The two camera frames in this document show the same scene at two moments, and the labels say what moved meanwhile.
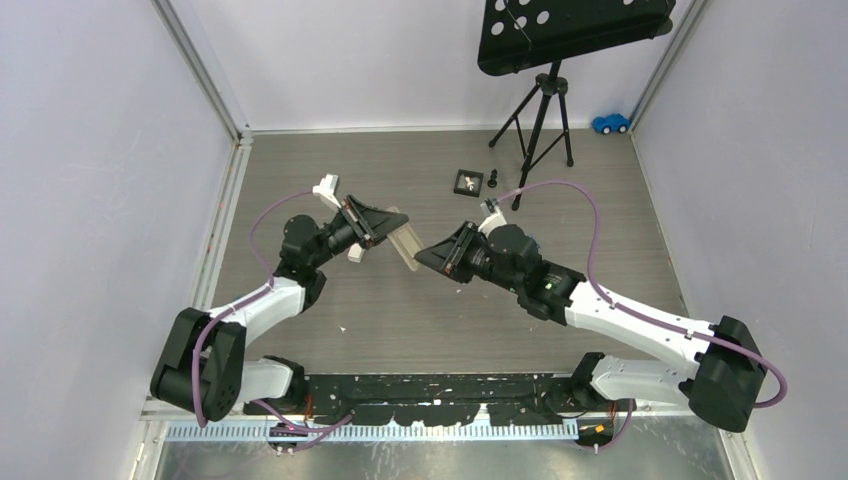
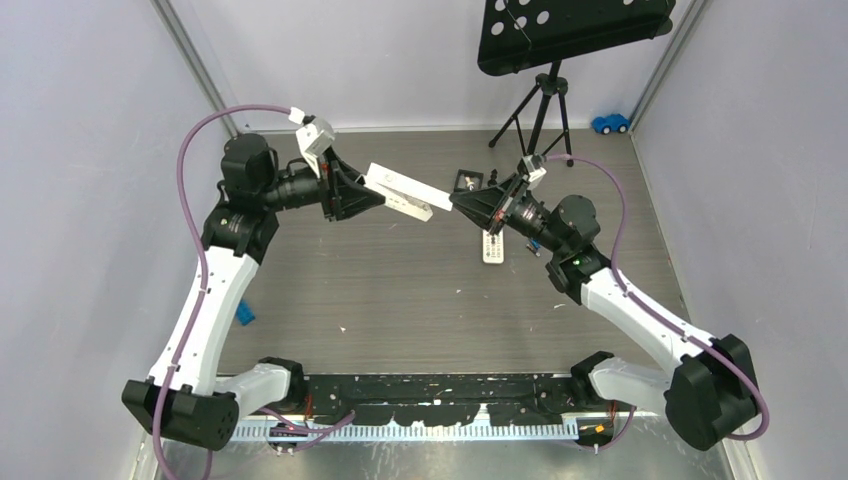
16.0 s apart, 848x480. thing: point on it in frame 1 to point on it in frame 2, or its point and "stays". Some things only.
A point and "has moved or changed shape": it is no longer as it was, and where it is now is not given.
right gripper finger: [441, 256] to [480, 206]
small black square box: [468, 182] stays
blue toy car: [611, 123] stays
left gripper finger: [379, 218] to [344, 169]
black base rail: [441, 400] stays
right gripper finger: [458, 241] to [487, 198]
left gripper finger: [374, 239] to [353, 196]
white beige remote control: [406, 242] has moved or changed shape
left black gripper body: [357, 224] to [328, 181]
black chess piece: [492, 183] stays
